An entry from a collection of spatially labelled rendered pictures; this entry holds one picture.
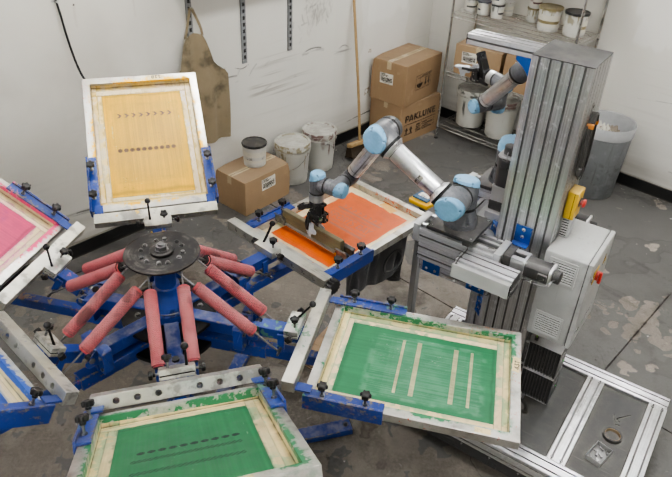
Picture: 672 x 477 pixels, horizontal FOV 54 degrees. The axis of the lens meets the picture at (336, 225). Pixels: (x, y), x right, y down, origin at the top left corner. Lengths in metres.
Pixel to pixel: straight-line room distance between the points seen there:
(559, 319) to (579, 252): 0.33
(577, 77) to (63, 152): 3.26
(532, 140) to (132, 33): 2.85
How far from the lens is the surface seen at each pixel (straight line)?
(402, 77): 6.27
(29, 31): 4.41
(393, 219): 3.55
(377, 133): 2.77
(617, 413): 3.86
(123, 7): 4.66
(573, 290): 3.07
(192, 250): 2.69
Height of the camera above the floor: 2.84
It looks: 33 degrees down
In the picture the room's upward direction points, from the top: 3 degrees clockwise
